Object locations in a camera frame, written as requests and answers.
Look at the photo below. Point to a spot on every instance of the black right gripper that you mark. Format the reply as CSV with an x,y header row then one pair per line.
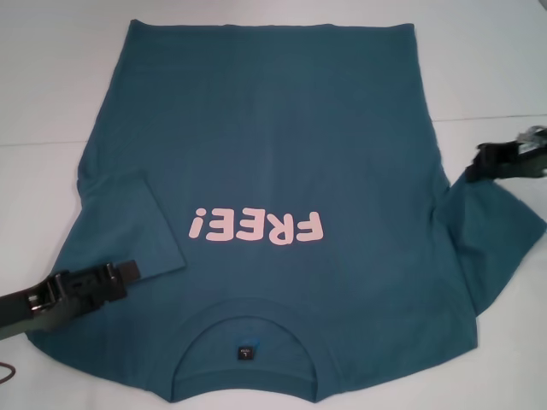
x,y
530,164

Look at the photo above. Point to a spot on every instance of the teal t-shirt with pink print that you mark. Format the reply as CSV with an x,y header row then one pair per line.
x,y
256,128

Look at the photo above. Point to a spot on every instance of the silver right gripper thumbscrew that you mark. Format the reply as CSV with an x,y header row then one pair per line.
x,y
529,136

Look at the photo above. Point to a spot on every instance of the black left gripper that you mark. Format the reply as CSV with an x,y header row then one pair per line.
x,y
21,314

